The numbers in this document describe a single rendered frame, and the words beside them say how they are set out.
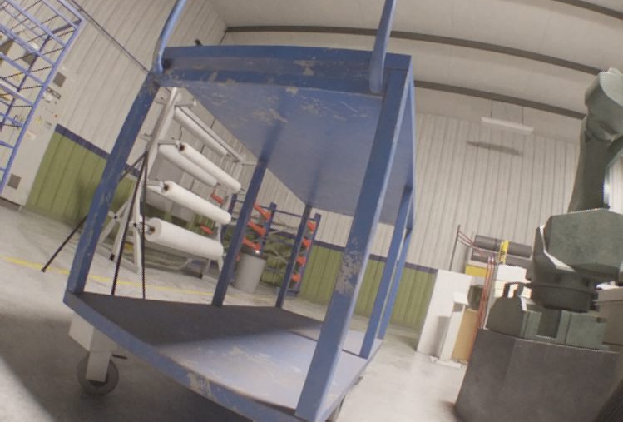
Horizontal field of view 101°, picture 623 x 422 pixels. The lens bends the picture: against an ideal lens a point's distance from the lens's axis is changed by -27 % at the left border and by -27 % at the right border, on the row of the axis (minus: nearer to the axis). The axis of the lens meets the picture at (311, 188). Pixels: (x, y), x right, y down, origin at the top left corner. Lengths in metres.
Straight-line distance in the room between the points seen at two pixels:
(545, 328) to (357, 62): 1.43
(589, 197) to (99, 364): 2.46
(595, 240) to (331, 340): 1.45
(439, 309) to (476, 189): 4.96
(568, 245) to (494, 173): 7.42
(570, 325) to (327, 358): 1.32
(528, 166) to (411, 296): 4.37
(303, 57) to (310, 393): 0.69
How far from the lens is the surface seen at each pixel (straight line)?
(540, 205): 9.21
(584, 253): 1.80
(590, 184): 2.41
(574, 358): 1.75
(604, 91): 2.34
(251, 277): 5.83
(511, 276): 4.20
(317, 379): 0.64
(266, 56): 0.87
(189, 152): 4.23
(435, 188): 8.74
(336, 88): 0.75
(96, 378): 1.11
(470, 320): 4.64
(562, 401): 1.78
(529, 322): 1.65
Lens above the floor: 0.55
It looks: 14 degrees up
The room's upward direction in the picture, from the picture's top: 17 degrees clockwise
